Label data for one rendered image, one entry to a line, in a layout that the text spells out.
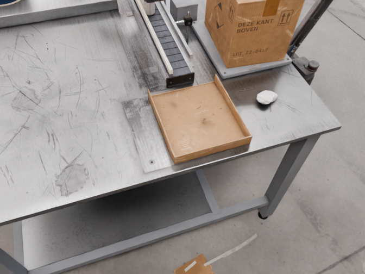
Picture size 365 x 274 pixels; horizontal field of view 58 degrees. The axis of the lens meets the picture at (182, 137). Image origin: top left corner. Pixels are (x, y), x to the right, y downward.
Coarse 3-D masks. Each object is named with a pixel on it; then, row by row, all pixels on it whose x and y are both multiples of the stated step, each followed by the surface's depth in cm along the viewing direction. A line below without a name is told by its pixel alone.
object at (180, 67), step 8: (152, 16) 138; (160, 16) 138; (152, 24) 135; (160, 24) 135; (160, 32) 132; (168, 32) 132; (152, 40) 129; (160, 40) 129; (168, 40) 129; (168, 48) 126; (176, 48) 126; (160, 56) 123; (168, 56) 123; (176, 56) 123; (176, 64) 121; (184, 64) 121; (168, 72) 118; (176, 72) 118; (184, 72) 118
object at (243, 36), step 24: (216, 0) 122; (240, 0) 104; (264, 0) 104; (288, 0) 107; (216, 24) 126; (240, 24) 110; (264, 24) 112; (288, 24) 115; (240, 48) 118; (264, 48) 121
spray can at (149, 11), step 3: (144, 3) 134; (147, 3) 134; (150, 3) 134; (153, 3) 135; (144, 6) 135; (147, 6) 135; (150, 6) 135; (153, 6) 136; (144, 9) 136; (147, 9) 136; (150, 9) 136; (153, 9) 137; (147, 12) 137; (150, 12) 137; (153, 12) 138; (147, 15) 138; (150, 15) 138
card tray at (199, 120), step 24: (168, 96) 117; (192, 96) 117; (216, 96) 118; (168, 120) 110; (192, 120) 111; (216, 120) 111; (240, 120) 108; (168, 144) 101; (192, 144) 105; (216, 144) 105; (240, 144) 104
